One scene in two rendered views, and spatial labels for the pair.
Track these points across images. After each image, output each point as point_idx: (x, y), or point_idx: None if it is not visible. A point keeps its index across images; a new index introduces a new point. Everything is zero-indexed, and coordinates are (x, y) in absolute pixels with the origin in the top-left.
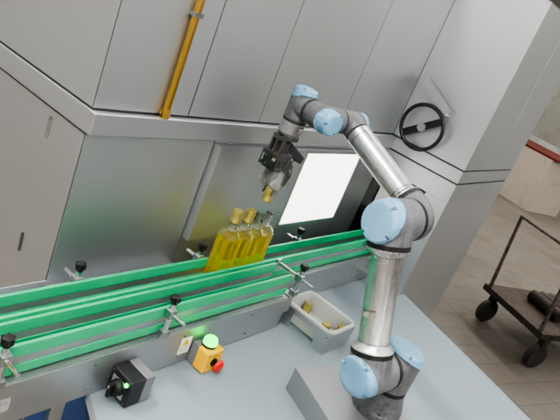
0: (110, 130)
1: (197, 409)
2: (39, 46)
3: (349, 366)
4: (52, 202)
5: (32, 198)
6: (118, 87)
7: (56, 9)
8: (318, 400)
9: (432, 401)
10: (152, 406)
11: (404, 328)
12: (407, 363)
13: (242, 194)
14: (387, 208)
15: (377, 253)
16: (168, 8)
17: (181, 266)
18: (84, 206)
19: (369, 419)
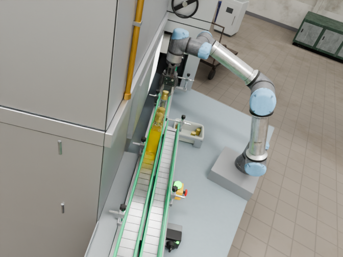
0: (116, 133)
1: (196, 220)
2: (16, 94)
3: (252, 167)
4: (86, 186)
5: (62, 187)
6: (113, 105)
7: (23, 63)
8: (231, 180)
9: (243, 141)
10: (182, 236)
11: (206, 109)
12: (266, 149)
13: (142, 97)
14: (268, 97)
15: (262, 118)
16: (127, 31)
17: (143, 157)
18: (105, 176)
19: None
